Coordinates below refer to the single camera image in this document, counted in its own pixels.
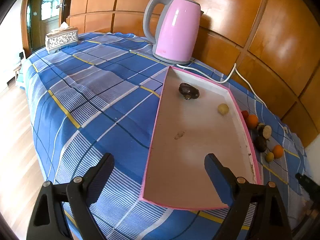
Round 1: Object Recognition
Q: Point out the orange tangerine near tray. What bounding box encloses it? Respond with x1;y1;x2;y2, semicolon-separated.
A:
245;114;259;129

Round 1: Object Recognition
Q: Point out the pink rimmed white tray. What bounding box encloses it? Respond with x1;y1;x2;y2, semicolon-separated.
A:
140;67;261;210

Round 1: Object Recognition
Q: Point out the orange tangerine far right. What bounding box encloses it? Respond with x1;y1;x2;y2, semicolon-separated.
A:
272;145;284;159

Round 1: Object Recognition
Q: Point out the white kettle power cord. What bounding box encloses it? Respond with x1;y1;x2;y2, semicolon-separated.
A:
176;62;267;108

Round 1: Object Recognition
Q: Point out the dark purple fruit in tray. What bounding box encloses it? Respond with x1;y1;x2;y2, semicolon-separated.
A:
178;82;200;100

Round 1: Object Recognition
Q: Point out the red fruit behind tray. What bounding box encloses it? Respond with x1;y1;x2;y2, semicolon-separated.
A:
241;110;249;120

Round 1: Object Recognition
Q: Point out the pink electric kettle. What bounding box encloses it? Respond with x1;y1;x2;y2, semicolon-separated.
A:
143;0;202;64

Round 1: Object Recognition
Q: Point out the black right gripper tip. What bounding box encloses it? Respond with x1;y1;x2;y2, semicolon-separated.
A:
295;173;317;192

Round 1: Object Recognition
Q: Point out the wooden door with glass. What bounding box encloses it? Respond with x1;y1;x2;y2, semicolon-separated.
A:
25;0;70;53

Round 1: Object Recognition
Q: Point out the silver patterned tissue box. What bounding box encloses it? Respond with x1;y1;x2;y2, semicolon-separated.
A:
45;22;79;54

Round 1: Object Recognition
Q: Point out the dark purple fruit on cloth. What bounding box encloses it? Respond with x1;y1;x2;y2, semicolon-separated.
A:
253;136;267;153

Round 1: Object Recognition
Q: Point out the cut dark passion fruit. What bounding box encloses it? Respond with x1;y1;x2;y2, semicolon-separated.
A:
255;122;272;140

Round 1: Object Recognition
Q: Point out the small yellow fruit in tray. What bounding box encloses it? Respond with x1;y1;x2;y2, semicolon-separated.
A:
217;103;229;116

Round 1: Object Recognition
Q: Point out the small yellow-green fruit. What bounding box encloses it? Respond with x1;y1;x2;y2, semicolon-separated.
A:
265;152;274;163

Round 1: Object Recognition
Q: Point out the blue plaid tablecloth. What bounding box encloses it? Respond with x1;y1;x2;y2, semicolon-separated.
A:
22;33;306;239

